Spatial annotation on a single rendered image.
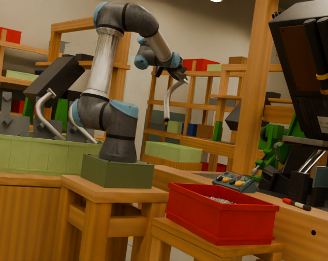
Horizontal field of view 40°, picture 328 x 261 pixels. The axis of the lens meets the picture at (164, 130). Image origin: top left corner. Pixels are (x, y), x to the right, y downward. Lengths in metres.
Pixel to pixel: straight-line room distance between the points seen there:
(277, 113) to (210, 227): 1.24
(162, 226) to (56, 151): 0.85
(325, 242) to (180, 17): 9.58
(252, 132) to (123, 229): 1.05
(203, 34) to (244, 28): 1.49
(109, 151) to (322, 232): 0.80
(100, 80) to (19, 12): 7.02
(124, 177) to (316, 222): 0.70
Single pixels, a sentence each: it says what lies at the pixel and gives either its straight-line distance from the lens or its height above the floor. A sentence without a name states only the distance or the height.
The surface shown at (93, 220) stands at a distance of 1.61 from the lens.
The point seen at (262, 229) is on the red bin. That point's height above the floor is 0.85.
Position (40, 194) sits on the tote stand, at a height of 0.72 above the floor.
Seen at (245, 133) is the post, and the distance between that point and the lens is 2.47.
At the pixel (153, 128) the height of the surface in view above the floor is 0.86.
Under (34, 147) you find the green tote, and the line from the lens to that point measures 2.15.
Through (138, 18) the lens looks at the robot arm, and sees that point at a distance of 1.85.
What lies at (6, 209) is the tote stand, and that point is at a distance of 2.08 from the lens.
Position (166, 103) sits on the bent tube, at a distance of 2.43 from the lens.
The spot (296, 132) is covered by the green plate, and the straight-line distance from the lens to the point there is 1.81.
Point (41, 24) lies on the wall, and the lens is 8.91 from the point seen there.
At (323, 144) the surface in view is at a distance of 1.52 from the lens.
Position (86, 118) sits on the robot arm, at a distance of 1.78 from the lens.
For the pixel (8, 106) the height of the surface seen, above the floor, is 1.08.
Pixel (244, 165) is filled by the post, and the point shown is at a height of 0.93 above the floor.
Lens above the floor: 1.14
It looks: 2 degrees down
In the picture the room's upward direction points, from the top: 8 degrees clockwise
